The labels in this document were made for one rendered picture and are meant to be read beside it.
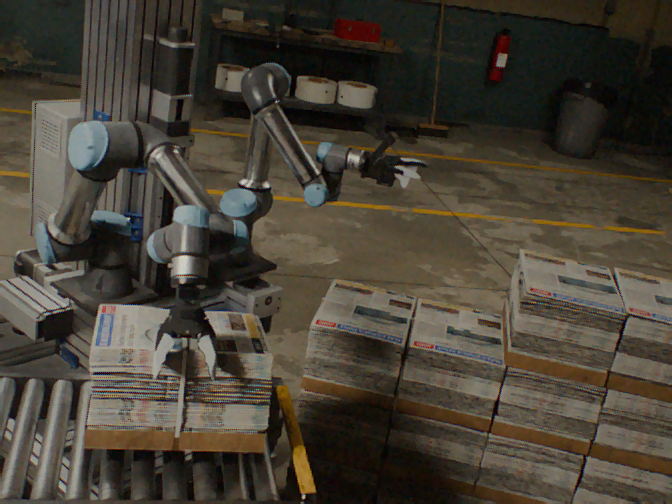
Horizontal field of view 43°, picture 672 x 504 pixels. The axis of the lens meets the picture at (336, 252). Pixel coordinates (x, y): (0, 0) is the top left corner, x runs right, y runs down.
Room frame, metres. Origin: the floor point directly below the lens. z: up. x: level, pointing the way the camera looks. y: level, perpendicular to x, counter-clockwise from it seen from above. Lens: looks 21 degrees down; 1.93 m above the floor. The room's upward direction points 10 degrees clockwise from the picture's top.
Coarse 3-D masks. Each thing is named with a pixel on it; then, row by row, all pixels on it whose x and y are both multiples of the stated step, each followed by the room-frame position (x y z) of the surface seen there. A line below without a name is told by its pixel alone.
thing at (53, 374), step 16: (0, 368) 1.77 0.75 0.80; (16, 368) 1.78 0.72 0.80; (32, 368) 1.79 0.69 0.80; (48, 368) 1.80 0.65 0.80; (48, 384) 1.76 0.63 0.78; (80, 384) 1.78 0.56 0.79; (272, 384) 1.91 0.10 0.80; (16, 400) 1.74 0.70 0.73; (48, 400) 1.76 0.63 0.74; (272, 400) 1.90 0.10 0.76; (16, 416) 1.74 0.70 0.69; (272, 416) 1.90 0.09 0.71
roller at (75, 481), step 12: (84, 384) 1.77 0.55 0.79; (84, 396) 1.71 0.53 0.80; (84, 408) 1.66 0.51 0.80; (84, 420) 1.61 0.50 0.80; (84, 432) 1.57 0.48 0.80; (72, 444) 1.55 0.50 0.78; (72, 456) 1.49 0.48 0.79; (84, 456) 1.49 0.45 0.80; (72, 468) 1.45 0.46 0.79; (84, 468) 1.45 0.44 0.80; (72, 480) 1.41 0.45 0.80; (84, 480) 1.41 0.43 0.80; (72, 492) 1.37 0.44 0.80; (84, 492) 1.38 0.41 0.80
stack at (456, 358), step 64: (320, 320) 2.28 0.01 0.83; (384, 320) 2.35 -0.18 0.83; (448, 320) 2.43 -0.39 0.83; (384, 384) 2.22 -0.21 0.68; (448, 384) 2.20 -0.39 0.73; (512, 384) 2.18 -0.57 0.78; (576, 384) 2.16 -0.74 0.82; (384, 448) 2.35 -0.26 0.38; (448, 448) 2.19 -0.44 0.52; (512, 448) 2.17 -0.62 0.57; (640, 448) 2.13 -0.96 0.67
